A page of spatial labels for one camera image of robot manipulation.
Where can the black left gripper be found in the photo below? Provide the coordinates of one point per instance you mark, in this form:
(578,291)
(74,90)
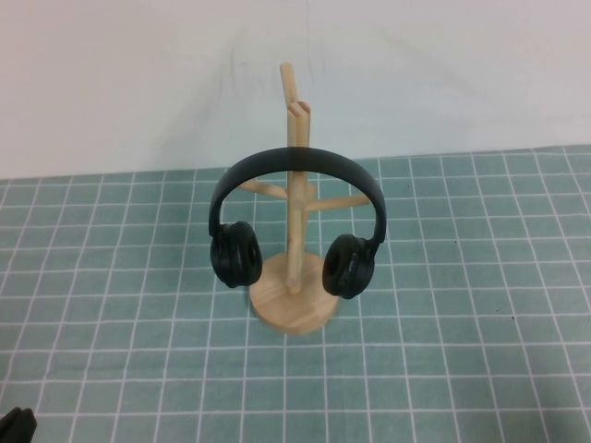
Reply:
(18,429)

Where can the black over-ear headphones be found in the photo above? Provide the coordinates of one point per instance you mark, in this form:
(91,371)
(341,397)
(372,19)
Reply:
(295,158)

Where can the wooden tree headphone stand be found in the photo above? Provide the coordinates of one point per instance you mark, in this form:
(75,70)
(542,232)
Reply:
(295,309)

